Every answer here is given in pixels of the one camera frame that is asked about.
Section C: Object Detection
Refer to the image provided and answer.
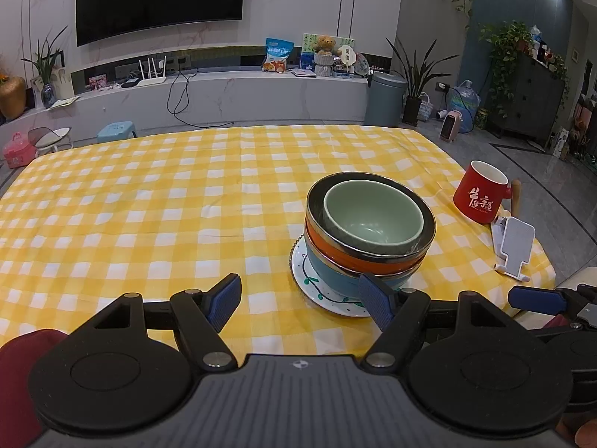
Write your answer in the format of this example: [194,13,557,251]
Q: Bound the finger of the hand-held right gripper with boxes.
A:
[507,286,567,315]

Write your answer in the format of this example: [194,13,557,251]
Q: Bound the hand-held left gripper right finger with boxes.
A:
[358,271,518,374]

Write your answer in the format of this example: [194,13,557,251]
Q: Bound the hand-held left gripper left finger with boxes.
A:
[81,273,243,374]

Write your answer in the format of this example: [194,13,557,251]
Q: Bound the blue steel bowl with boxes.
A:
[304,238,427,302]

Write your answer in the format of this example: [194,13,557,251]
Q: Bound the orange steel bowl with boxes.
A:
[305,172,437,271]

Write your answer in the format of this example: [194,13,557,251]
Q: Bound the white printed plate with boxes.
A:
[290,236,374,319]

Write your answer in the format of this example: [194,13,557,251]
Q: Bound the pale green bowl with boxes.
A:
[323,180,425,257]

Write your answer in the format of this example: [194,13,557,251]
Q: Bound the white phone stand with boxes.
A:
[491,216,536,283]

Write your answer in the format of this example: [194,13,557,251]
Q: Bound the red mug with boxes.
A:
[453,160,509,225]

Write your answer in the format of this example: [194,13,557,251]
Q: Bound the yellow checkered tablecloth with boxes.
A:
[0,124,557,365]

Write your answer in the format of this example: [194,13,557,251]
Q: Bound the small pink heater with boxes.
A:
[440,109,462,143]

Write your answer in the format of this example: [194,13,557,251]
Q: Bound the dark grey cabinet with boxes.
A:
[487,51,567,147]

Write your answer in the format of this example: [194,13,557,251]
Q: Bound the grey trash can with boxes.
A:
[364,71,408,128]

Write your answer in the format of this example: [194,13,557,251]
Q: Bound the blue plastic stool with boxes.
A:
[97,121,137,144]

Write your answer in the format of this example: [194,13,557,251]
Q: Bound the blue water jug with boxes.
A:
[448,79,481,134]

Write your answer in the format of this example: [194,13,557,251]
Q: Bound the white marble media console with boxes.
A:
[0,68,371,138]

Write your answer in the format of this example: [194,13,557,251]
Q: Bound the person's dark red clothing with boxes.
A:
[0,329,71,430]

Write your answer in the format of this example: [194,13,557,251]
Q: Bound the long-leaf potted plant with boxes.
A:
[386,36,460,127]

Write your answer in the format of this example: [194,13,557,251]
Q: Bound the white antenna router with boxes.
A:
[138,56,168,87]

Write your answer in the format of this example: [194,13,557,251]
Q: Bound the white wheeled stool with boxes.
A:
[28,126,73,157]

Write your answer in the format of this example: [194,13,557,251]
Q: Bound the pothos plant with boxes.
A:
[479,20,542,117]

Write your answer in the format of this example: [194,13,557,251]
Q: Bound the blue snack bag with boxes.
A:
[262,38,296,74]

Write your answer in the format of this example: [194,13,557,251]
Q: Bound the pink storage box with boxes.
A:
[2,132,37,169]

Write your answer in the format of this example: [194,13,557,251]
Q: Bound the brown teddy bear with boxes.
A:
[312,34,339,55]

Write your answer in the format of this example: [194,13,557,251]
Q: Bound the green picture card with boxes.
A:
[301,34,355,73]

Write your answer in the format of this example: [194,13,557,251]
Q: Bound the white paper bag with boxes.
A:
[53,68,74,100]

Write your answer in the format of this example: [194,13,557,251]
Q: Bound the gold vase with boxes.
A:
[0,76,27,121]

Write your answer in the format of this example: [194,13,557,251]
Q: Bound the green leafy stems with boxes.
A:
[21,25,68,85]

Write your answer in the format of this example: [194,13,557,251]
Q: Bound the black power cable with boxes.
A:
[168,72,234,129]

